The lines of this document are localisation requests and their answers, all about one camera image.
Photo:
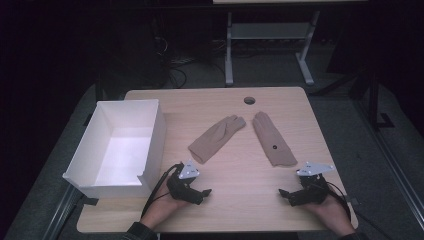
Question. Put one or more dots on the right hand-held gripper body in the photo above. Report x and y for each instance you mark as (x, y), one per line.
(311, 188)

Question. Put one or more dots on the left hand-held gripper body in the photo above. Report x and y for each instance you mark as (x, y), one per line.
(181, 186)

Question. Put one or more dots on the beige glove with dark dot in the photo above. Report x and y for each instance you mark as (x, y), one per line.
(271, 141)

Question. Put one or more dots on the white box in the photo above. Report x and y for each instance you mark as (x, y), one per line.
(123, 156)

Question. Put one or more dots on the person's left hand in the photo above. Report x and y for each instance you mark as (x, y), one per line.
(161, 208)

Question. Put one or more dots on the person's right hand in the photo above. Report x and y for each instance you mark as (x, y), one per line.
(331, 211)

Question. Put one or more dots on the black tape strip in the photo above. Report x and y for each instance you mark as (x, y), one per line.
(350, 201)
(90, 201)

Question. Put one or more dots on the dark metal stand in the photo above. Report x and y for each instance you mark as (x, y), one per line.
(370, 96)

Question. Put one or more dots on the grey metal table stand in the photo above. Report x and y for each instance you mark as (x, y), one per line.
(266, 31)

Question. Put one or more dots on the metal floor rail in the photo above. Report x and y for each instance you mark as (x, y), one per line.
(390, 153)
(61, 213)

